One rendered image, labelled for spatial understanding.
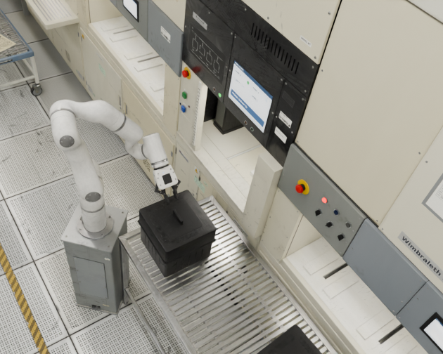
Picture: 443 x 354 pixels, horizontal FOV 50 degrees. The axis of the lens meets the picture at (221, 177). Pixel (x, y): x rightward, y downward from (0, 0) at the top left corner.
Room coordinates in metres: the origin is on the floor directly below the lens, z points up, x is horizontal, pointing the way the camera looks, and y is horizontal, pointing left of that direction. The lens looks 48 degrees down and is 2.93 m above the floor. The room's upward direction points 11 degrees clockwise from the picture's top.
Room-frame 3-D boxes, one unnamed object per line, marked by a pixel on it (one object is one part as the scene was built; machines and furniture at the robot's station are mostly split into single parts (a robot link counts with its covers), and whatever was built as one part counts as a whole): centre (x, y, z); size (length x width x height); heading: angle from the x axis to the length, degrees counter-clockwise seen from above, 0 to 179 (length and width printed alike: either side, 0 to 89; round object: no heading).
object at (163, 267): (1.38, 0.17, 0.85); 0.28 x 0.28 x 0.17; 41
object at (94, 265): (1.42, 0.62, 0.38); 0.28 x 0.28 x 0.76; 87
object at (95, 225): (1.42, 0.62, 0.85); 0.19 x 0.19 x 0.18
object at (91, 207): (1.45, 0.63, 1.07); 0.19 x 0.12 x 0.24; 26
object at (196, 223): (1.38, 0.17, 0.98); 0.29 x 0.29 x 0.13; 41
